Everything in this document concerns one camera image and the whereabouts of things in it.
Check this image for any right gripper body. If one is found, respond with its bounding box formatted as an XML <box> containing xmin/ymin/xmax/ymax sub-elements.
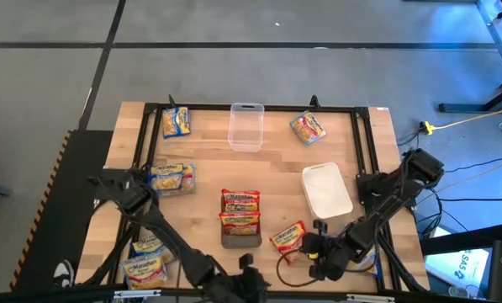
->
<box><xmin>308</xmin><ymin>232</ymin><xmax>357</xmax><ymax>283</ymax></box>

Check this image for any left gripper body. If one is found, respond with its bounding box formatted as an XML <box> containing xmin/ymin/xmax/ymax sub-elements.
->
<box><xmin>207</xmin><ymin>268</ymin><xmax>273</xmax><ymax>303</ymax></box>

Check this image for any grey plastic bin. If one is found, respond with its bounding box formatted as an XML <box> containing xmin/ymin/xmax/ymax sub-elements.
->
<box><xmin>219</xmin><ymin>189</ymin><xmax>264</xmax><ymax>250</ymax></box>

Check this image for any white plastic bin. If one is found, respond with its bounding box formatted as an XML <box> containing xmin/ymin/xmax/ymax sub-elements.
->
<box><xmin>300</xmin><ymin>161</ymin><xmax>355</xmax><ymax>221</ymax></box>

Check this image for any light blue Maruchan ramen pack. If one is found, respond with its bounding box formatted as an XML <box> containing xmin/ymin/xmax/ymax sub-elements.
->
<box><xmin>119</xmin><ymin>254</ymin><xmax>171</xmax><ymax>291</ymax></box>
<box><xmin>156</xmin><ymin>164</ymin><xmax>198</xmax><ymax>198</ymax></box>
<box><xmin>289</xmin><ymin>109</ymin><xmax>328</xmax><ymax>147</ymax></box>

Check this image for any clear plastic bin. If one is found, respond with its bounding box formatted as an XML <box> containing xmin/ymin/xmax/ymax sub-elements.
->
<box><xmin>227</xmin><ymin>102</ymin><xmax>266</xmax><ymax>154</ymax></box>

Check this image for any white printed box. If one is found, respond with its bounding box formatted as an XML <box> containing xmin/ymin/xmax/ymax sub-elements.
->
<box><xmin>425</xmin><ymin>247</ymin><xmax>491</xmax><ymax>291</ymax></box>

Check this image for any person's shoe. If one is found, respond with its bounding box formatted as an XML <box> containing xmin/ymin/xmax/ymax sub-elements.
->
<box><xmin>51</xmin><ymin>258</ymin><xmax>76</xmax><ymax>290</ymax></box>

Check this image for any black hazard-edged floor mat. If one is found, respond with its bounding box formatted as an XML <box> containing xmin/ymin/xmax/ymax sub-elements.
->
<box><xmin>9</xmin><ymin>129</ymin><xmax>115</xmax><ymax>294</ymax></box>

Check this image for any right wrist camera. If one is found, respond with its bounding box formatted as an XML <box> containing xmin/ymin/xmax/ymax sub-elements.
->
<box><xmin>312</xmin><ymin>218</ymin><xmax>330</xmax><ymax>237</ymax></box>

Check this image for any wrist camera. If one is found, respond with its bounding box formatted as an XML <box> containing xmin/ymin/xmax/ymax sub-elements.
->
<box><xmin>312</xmin><ymin>218</ymin><xmax>330</xmax><ymax>237</ymax></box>
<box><xmin>237</xmin><ymin>252</ymin><xmax>256</xmax><ymax>271</ymax></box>

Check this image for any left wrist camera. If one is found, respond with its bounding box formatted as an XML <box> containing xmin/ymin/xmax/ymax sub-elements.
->
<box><xmin>237</xmin><ymin>252</ymin><xmax>256</xmax><ymax>271</ymax></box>

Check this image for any silver frame bracket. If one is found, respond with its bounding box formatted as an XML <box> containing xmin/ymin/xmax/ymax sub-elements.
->
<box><xmin>113</xmin><ymin>289</ymin><xmax>162</xmax><ymax>300</ymax></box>
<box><xmin>346</xmin><ymin>293</ymin><xmax>397</xmax><ymax>303</ymax></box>

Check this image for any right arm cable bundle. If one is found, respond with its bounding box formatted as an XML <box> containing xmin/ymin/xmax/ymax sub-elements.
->
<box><xmin>366</xmin><ymin>210</ymin><xmax>428</xmax><ymax>294</ymax></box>

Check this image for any black aluminium table frame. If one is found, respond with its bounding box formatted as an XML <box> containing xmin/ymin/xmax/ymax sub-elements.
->
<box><xmin>107</xmin><ymin>102</ymin><xmax>407</xmax><ymax>295</ymax></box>

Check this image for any yellow extension cord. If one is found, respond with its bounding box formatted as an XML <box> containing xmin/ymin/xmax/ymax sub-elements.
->
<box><xmin>419</xmin><ymin>103</ymin><xmax>502</xmax><ymax>136</ymax></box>

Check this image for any black floor cable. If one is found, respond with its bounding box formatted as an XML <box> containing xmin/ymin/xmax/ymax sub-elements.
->
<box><xmin>438</xmin><ymin>196</ymin><xmax>502</xmax><ymax>203</ymax></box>

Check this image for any black and silver desk frame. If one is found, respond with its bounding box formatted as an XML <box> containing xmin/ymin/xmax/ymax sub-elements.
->
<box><xmin>438</xmin><ymin>0</ymin><xmax>502</xmax><ymax>114</ymax></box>

